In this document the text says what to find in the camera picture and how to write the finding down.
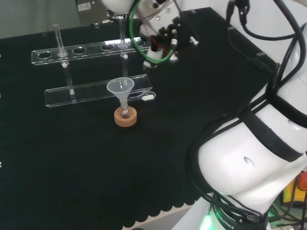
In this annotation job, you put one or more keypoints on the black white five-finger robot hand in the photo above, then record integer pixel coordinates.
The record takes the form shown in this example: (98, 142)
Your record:
(168, 31)

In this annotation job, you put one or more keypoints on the translucent plastic funnel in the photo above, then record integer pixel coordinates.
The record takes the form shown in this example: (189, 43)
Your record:
(120, 87)

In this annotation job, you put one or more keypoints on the clear acrylic funnel stand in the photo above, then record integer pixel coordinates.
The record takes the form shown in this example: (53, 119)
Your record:
(96, 92)

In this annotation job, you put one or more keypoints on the grey metal cabinet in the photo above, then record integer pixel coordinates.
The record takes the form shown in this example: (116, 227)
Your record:
(91, 12)

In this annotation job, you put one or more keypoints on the small round-bottom glass flask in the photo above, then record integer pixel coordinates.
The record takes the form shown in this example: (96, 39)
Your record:
(125, 113)

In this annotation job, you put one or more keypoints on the black bench cloth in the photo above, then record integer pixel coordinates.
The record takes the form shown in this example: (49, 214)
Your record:
(72, 155)

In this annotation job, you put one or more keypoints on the yellow emergency stop button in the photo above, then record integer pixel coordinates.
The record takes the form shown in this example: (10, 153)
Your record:
(290, 191)

